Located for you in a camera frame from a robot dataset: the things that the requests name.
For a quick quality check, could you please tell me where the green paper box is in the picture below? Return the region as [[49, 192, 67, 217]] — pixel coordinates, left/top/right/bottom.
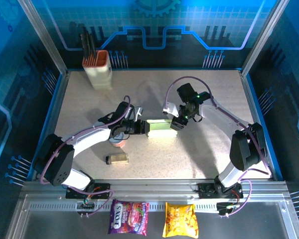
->
[[146, 119, 178, 139]]

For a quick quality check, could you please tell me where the pink can with pull tab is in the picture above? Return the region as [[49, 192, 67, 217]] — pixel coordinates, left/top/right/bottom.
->
[[109, 138, 127, 148]]

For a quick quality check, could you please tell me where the glass jar with black lid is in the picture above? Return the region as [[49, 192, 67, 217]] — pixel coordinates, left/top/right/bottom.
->
[[105, 153, 130, 165]]

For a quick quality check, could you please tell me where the cream knife block orange top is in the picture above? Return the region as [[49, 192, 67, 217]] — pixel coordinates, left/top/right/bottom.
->
[[82, 49, 113, 91]]

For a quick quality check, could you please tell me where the purple candy bag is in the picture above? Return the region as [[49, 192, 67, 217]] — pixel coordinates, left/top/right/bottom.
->
[[107, 198, 150, 237]]

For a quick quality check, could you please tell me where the yellow snack bag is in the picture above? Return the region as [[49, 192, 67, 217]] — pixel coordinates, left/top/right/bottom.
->
[[162, 202, 199, 239]]

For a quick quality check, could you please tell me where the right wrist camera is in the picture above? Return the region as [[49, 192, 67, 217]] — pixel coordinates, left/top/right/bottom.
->
[[161, 103, 180, 118]]

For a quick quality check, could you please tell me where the aluminium table rail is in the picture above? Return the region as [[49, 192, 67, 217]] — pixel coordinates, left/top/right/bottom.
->
[[19, 179, 290, 200]]

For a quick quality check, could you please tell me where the side rail with blue trim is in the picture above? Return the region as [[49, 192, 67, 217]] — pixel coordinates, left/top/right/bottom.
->
[[239, 69, 284, 181], [27, 71, 70, 181]]

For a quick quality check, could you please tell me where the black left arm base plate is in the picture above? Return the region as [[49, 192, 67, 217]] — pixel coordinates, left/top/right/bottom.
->
[[65, 183, 111, 200]]

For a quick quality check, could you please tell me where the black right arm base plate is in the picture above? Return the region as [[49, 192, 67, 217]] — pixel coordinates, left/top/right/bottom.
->
[[198, 183, 244, 200]]

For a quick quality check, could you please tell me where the slotted cable duct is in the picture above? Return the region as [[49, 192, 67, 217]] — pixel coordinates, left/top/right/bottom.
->
[[28, 202, 284, 212]]

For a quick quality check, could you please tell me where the black knife handle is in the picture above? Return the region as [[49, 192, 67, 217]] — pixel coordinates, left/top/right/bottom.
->
[[85, 31, 93, 59], [80, 32, 88, 60]]

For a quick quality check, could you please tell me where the aluminium upright post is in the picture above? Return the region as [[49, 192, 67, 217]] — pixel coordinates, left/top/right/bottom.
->
[[17, 0, 69, 75], [240, 0, 290, 75]]

